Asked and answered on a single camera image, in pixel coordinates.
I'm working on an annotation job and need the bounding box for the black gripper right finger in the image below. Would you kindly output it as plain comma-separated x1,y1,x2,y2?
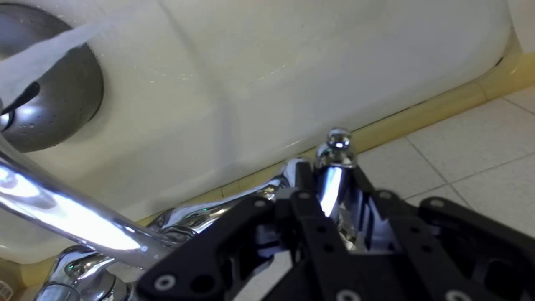
348,165,535,301

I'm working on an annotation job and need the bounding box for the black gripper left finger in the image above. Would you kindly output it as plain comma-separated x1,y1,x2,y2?
136,160,361,301

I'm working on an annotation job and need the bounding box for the chrome tap handle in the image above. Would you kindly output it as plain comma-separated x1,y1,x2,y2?
311,127,360,247

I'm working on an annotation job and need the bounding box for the chrome tap body with spout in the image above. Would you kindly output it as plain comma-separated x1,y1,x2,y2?
0,132,298,301

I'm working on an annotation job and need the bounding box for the white ceramic sink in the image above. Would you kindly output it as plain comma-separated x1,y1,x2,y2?
0,0,535,269

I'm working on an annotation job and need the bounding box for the silver metal bowl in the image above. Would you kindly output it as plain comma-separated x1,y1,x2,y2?
0,1,107,153

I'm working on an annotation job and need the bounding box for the running water stream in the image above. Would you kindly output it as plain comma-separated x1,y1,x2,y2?
0,20,111,110

